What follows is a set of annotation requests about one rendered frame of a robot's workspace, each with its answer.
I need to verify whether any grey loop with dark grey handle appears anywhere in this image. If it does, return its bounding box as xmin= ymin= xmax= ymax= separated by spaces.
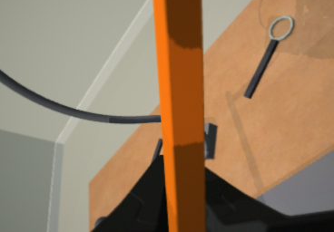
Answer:
xmin=151 ymin=139 xmax=162 ymax=164
xmin=243 ymin=15 xmax=294 ymax=99

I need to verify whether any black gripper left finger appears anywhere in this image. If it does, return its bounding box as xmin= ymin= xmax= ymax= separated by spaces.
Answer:
xmin=90 ymin=155 xmax=169 ymax=232

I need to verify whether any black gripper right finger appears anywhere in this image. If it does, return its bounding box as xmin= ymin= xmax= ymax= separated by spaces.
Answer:
xmin=205 ymin=167 xmax=334 ymax=232

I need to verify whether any orange handle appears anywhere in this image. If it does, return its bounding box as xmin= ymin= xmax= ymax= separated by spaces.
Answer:
xmin=153 ymin=0 xmax=206 ymax=232

